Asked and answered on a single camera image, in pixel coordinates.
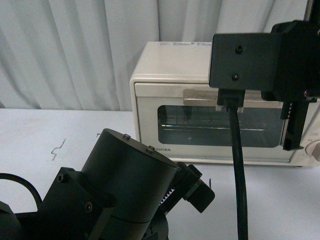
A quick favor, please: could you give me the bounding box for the upper beige temperature knob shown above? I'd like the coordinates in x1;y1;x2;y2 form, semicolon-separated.
305;140;320;162

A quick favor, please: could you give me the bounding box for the black camera cable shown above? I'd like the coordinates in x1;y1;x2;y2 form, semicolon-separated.
227;106;250;240

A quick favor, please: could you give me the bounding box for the cream Toshiba toaster oven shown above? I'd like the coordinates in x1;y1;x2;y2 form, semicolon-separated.
130;42;320;167

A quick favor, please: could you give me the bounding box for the beige oven door handle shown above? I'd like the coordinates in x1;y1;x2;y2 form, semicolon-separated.
183;89;283;109

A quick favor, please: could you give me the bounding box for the black ribbed cable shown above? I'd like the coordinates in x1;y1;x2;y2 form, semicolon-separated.
0;172;43;211

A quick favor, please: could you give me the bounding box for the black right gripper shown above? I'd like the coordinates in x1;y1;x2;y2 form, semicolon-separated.
261;20;320;151

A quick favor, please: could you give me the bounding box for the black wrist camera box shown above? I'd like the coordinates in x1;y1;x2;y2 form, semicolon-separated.
208;33;283;111

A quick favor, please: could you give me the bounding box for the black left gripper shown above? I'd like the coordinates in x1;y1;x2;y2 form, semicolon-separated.
37;129;215;240

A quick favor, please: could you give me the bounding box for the white pleated curtain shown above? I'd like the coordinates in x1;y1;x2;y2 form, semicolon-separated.
0;0;307;111

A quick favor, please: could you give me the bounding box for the oven glass door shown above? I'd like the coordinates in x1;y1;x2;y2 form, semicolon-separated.
134;82;293;165

